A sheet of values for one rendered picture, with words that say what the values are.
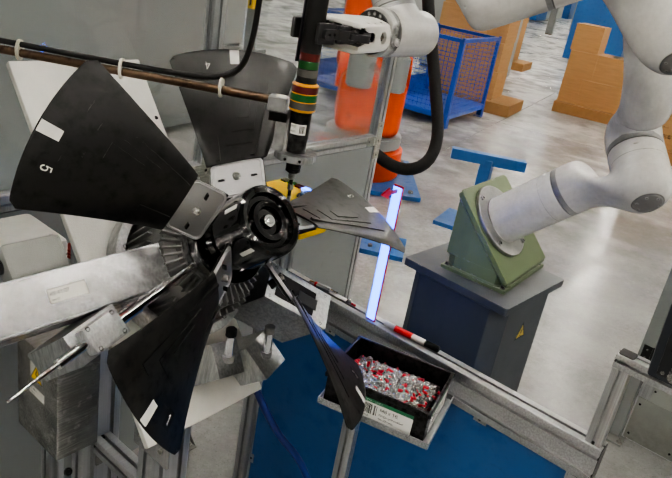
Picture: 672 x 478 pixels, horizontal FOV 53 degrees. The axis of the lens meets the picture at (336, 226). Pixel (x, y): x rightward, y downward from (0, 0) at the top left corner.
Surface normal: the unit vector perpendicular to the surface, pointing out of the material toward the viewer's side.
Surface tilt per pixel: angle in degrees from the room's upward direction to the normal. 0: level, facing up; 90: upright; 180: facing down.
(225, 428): 0
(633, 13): 106
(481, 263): 90
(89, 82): 67
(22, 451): 90
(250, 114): 42
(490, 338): 90
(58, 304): 50
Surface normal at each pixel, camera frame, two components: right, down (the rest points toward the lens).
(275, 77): 0.24, -0.51
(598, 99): -0.43, 0.28
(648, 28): -0.61, 0.38
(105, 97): 0.50, 0.09
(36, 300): 0.68, -0.31
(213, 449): 0.16, -0.91
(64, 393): 0.76, 0.36
